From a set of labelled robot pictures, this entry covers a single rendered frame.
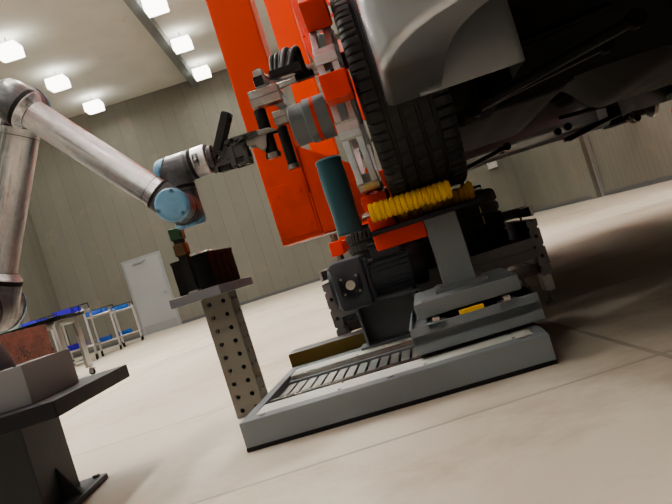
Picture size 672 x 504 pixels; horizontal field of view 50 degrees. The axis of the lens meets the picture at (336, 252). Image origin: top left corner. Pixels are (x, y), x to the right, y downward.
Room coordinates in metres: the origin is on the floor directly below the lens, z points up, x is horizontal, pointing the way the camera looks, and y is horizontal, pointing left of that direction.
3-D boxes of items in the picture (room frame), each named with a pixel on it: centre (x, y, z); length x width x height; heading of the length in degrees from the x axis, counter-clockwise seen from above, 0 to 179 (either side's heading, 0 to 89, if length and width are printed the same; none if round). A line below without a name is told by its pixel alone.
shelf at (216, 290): (2.46, 0.44, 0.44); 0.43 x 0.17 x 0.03; 173
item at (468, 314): (2.21, -0.33, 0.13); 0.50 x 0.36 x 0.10; 173
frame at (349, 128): (2.23, -0.17, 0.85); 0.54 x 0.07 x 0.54; 173
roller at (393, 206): (2.10, -0.25, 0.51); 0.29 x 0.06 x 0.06; 83
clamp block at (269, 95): (2.09, 0.06, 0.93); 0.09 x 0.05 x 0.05; 83
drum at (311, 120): (2.24, -0.09, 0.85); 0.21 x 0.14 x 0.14; 83
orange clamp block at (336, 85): (1.92, -0.13, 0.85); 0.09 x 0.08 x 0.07; 173
